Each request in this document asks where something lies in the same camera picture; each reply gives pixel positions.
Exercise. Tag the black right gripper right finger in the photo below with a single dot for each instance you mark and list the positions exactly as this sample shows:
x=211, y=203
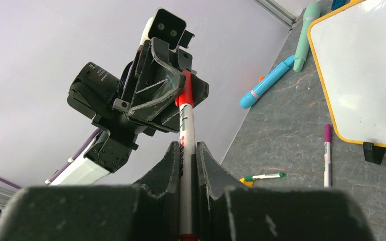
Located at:
x=229, y=210

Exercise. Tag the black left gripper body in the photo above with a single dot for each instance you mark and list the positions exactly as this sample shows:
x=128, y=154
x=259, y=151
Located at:
x=97, y=93

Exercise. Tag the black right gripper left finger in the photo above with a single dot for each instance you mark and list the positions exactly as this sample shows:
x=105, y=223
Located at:
x=144, y=210

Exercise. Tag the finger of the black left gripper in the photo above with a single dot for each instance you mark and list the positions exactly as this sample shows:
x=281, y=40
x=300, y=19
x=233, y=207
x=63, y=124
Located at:
x=195, y=91
x=158, y=83

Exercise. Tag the red capped whiteboard marker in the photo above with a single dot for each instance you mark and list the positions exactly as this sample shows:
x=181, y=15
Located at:
x=187, y=206

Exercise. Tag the purple capped whiteboard marker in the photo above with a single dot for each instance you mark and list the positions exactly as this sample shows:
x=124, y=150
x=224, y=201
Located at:
x=327, y=155

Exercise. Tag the white whiteboard orange frame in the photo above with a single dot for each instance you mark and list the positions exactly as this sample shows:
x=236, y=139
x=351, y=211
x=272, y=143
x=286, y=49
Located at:
x=349, y=50

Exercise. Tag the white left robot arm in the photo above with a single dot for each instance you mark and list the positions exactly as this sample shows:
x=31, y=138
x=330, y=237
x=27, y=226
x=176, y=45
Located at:
x=104, y=152

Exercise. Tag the green capped whiteboard marker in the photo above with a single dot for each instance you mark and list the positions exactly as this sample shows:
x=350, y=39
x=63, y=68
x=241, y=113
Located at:
x=252, y=178

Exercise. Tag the orange wedge block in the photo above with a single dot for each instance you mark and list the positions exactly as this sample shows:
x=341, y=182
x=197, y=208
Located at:
x=248, y=183

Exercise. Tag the light blue toy tube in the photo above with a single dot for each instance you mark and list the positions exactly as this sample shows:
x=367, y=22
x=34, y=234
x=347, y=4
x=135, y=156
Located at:
x=250, y=98

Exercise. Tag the mint green toy tube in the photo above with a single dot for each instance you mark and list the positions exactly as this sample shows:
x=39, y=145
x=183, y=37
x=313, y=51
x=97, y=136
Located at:
x=312, y=12

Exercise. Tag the dark blue block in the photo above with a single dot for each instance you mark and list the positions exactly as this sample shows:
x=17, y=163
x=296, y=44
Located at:
x=337, y=4

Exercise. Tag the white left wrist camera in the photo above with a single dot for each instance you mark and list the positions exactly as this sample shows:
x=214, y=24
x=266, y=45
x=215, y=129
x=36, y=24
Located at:
x=168, y=27

